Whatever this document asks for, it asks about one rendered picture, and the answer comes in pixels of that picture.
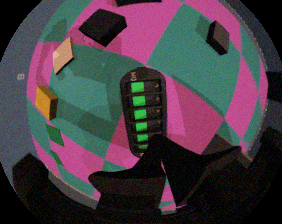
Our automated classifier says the beige flat block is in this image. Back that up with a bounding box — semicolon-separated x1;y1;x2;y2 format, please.
52;36;74;75

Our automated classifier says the orange rectangular block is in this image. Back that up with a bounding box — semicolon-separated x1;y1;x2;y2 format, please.
36;84;59;120

